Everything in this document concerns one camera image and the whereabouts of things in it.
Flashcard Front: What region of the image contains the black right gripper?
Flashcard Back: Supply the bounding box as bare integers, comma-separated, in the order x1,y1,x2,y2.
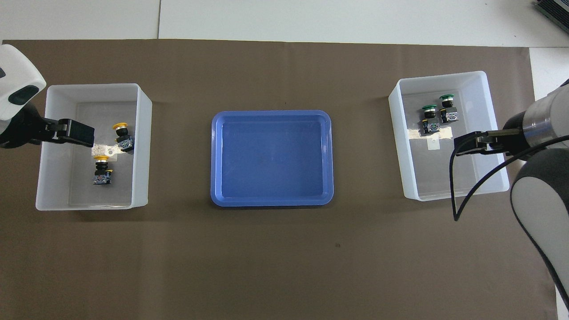
454,109,534,156

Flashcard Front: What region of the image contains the brown table mat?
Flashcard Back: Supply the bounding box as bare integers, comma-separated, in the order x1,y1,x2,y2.
0,39,558,320

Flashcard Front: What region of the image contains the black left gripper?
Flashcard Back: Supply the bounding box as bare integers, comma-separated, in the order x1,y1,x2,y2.
0,103,96,149

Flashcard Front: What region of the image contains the blue plastic tray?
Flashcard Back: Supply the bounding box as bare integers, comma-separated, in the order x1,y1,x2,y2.
210,110,334,207

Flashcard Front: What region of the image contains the green push button switch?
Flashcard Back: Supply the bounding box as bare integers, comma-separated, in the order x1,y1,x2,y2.
439,93,459,124
421,104,441,135

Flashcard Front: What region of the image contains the translucent white plastic box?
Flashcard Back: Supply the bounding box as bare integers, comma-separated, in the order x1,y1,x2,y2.
388,71,510,202
36,83,153,211

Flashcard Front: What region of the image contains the yellow push button switch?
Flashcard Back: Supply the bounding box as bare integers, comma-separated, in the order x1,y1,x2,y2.
92,155,114,186
112,122,135,154

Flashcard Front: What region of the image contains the grey ribbed device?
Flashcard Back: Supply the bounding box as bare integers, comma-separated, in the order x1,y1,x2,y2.
535,0,569,28

